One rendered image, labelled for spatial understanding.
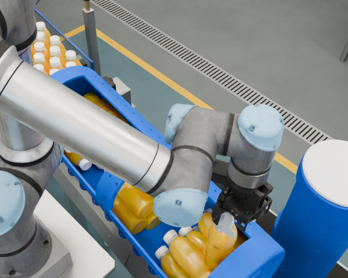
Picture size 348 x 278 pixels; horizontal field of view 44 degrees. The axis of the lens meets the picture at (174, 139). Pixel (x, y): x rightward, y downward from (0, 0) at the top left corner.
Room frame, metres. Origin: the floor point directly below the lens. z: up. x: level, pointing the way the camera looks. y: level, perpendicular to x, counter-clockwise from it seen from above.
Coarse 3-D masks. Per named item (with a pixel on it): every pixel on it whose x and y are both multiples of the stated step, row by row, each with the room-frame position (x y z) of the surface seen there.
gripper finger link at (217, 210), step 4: (220, 200) 0.49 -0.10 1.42; (216, 204) 0.48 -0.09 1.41; (220, 204) 0.48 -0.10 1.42; (216, 208) 0.47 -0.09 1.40; (220, 208) 0.47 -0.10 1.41; (212, 212) 0.47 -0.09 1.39; (216, 212) 0.47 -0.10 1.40; (220, 212) 0.47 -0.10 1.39; (212, 216) 0.47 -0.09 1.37; (216, 216) 0.46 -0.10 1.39; (220, 216) 0.47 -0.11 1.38; (212, 220) 0.48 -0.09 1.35; (216, 220) 0.47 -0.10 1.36; (216, 224) 0.47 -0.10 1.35
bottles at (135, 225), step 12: (72, 156) 0.86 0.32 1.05; (84, 168) 0.83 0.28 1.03; (120, 204) 0.68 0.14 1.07; (120, 216) 0.65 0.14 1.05; (132, 216) 0.64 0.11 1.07; (156, 216) 0.67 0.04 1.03; (132, 228) 0.61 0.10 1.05; (192, 228) 0.64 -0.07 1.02; (192, 240) 0.57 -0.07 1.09; (204, 240) 0.56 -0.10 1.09; (156, 252) 0.55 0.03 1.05; (168, 252) 0.55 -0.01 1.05; (204, 252) 0.53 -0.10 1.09; (168, 264) 0.50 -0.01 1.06; (168, 276) 0.48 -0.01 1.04; (180, 276) 0.47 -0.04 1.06
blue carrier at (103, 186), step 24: (72, 72) 1.06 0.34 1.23; (120, 96) 1.02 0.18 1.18; (144, 120) 0.90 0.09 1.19; (72, 168) 0.77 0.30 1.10; (96, 168) 0.89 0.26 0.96; (96, 192) 0.68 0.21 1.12; (216, 192) 0.65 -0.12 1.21; (144, 240) 0.61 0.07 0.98; (264, 240) 0.51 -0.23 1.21; (240, 264) 0.44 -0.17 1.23; (264, 264) 0.45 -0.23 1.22
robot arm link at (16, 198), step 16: (0, 176) 0.49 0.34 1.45; (16, 176) 0.50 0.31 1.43; (0, 192) 0.45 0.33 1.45; (16, 192) 0.45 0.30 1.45; (32, 192) 0.48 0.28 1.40; (0, 208) 0.42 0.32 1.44; (16, 208) 0.43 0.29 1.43; (32, 208) 0.46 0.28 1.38; (0, 224) 0.40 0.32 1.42; (16, 224) 0.41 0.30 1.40; (32, 224) 0.44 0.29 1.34; (0, 240) 0.39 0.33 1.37; (16, 240) 0.40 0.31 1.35
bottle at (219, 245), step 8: (208, 232) 0.50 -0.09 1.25; (216, 232) 0.49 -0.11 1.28; (208, 240) 0.49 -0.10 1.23; (216, 240) 0.48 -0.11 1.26; (224, 240) 0.47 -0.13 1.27; (232, 240) 0.48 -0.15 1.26; (208, 248) 0.49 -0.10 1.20; (216, 248) 0.47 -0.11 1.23; (224, 248) 0.47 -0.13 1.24; (232, 248) 0.48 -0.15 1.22; (208, 256) 0.48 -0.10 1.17; (216, 256) 0.47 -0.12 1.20; (224, 256) 0.47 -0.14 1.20; (208, 264) 0.48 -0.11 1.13; (216, 264) 0.47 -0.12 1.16
